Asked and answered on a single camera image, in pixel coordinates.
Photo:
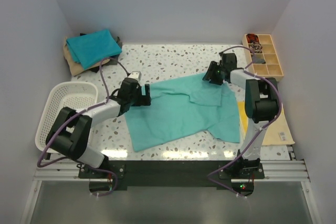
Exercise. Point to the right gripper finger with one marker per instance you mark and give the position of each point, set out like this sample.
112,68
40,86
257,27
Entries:
216,78
213,68

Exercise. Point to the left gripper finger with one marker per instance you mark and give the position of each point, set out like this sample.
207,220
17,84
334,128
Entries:
146,98
137,102

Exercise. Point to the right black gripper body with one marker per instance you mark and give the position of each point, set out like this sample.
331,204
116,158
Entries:
220,68

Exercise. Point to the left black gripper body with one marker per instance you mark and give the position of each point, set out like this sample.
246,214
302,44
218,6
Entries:
138,93

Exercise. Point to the mint green t shirt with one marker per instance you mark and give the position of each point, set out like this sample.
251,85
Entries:
182,107

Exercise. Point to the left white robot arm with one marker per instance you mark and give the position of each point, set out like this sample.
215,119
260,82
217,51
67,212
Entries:
69,135

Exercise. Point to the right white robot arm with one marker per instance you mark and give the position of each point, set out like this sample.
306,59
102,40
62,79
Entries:
262,104

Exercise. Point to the dark grey rolled cloth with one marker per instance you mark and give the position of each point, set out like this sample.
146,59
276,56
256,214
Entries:
257,59

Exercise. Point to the grey patterned rolled cloth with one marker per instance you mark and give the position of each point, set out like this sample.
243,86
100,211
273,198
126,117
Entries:
256,47

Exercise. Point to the red black patterned cloth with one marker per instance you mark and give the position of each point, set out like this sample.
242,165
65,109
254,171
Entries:
252,39

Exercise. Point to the folded dark grey t shirt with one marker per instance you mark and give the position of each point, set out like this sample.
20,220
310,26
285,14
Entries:
115,56

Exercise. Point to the wooden compartment box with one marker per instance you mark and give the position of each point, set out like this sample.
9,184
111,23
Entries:
272,67

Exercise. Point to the white plastic laundry basket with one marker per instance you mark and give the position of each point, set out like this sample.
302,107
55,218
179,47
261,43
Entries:
75,95

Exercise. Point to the folded teal t shirt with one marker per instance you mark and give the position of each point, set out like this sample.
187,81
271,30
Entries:
91,48

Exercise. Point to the folded tan t shirt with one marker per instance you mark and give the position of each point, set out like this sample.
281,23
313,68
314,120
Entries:
78,64

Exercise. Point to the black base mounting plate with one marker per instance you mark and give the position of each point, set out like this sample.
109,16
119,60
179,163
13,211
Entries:
120,175

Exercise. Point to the yellow chick towel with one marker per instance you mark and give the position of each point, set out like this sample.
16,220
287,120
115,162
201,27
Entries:
278,133

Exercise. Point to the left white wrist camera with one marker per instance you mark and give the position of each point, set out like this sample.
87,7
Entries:
136,75

